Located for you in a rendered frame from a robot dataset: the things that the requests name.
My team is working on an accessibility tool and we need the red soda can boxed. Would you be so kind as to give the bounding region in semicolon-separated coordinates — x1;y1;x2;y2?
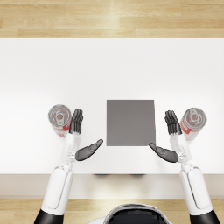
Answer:
47;103;73;137
179;107;208;142

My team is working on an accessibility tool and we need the dark grey square mat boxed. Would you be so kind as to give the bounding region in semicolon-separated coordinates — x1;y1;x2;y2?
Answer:
106;99;157;147

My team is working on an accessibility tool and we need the dark round robot body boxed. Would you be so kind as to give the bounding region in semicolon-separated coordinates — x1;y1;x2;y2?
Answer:
102;203;173;224

